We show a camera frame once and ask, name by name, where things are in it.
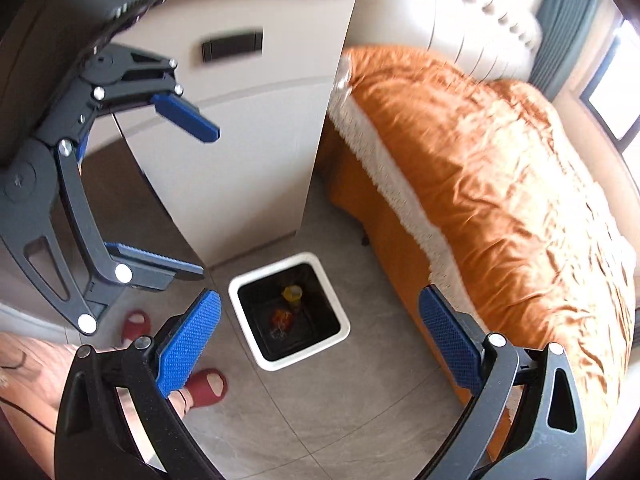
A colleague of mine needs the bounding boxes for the white square trash bin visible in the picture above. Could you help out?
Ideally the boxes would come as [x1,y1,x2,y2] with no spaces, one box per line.
[228,252,352,372]

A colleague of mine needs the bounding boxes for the person's bare leg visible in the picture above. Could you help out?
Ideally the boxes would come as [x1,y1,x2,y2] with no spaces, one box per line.
[0,331,194,480]

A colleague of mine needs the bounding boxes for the red slipper near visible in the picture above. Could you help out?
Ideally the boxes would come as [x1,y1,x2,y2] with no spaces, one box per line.
[184,368,228,408]

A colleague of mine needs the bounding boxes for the red slipper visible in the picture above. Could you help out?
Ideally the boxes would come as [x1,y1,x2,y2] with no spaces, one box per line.
[122,310,151,347]
[184,368,228,408]

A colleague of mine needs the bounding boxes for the red slipper far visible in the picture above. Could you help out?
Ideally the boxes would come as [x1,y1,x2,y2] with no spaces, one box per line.
[122,310,151,347]

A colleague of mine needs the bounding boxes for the white desk side panel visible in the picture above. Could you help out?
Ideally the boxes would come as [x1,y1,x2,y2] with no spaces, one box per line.
[115,0,356,266]

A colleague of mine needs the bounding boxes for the orange bed blanket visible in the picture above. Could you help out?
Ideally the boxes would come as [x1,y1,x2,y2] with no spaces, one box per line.
[318,46,637,466]

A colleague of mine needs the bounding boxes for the white fringed blanket edge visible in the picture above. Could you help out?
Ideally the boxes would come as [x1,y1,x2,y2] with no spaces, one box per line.
[326,91,476,319]

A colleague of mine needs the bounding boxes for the dark framed window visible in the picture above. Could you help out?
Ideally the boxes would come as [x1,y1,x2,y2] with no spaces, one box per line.
[580,20,640,153]

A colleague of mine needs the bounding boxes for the white padded headboard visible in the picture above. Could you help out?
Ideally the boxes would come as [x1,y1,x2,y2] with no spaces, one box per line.
[346,0,542,81]

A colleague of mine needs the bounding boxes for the teal curtain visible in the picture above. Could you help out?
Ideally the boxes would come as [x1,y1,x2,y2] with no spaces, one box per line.
[529,0,601,101]

